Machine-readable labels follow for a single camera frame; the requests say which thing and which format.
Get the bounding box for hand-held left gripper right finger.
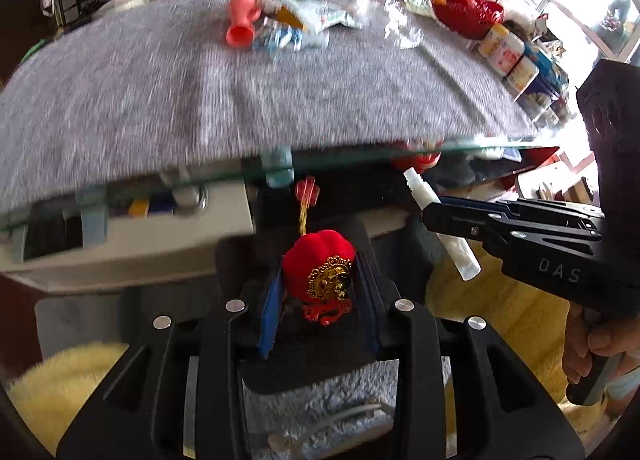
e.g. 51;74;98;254
352;255;586;460

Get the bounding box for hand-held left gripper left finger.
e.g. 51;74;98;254
56;265;283;460

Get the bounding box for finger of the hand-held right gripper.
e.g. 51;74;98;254
422;204;603;263
440;196;606;231

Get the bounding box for black waste bin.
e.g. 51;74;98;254
217;220;437;394

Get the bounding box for white plastic tube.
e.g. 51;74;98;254
402;167;482;281

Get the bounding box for red plush lantern ornament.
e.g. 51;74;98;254
281;175;357;327

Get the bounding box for clear plastic bag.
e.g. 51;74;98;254
382;0;424;49

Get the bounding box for person's right hand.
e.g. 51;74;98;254
561;310;640;384

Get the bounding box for red round ornament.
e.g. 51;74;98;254
392;140;444;175

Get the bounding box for yellow fluffy blanket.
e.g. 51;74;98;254
7;240;617;457

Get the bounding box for blue carton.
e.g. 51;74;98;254
525;47;571;106

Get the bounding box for cream drawer unit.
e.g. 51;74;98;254
0;180;257;293

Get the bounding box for red basket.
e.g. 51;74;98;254
432;0;505;39

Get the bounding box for pale blue clothing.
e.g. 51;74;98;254
604;369;640;407

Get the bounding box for grey tablecloth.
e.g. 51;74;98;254
0;0;538;227

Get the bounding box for white blue wrapper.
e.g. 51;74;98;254
252;22;331;54

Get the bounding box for pink plastic cup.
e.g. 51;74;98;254
226;0;263;48

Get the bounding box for white cable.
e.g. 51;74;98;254
267;402;397;452

